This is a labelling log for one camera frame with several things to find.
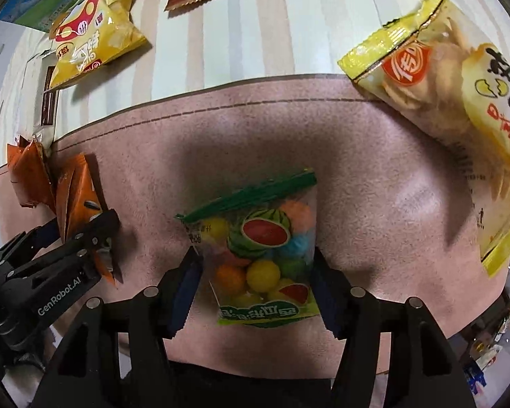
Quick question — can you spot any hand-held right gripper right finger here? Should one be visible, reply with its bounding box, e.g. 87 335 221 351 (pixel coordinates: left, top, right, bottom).
310 246 479 408

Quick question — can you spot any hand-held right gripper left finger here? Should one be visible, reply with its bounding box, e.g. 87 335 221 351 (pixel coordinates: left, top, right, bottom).
30 246 205 408

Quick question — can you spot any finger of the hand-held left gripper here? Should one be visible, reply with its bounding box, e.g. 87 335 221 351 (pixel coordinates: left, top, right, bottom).
0 218 62 268
8 209 120 290

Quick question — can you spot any orange snack packet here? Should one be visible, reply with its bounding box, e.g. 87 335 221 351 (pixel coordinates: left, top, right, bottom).
6 136 56 213
53 153 124 285

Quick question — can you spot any clear gumball candy bag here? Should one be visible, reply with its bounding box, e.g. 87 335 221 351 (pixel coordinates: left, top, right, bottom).
174 170 321 328

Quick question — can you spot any floor clutter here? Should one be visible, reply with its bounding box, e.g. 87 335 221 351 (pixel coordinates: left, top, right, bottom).
463 263 510 396

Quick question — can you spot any yellow chips bag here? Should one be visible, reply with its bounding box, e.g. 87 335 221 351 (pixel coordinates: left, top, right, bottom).
47 0 149 91

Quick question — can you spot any yellow cracker bag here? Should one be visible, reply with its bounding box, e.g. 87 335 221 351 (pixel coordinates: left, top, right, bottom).
338 0 510 279

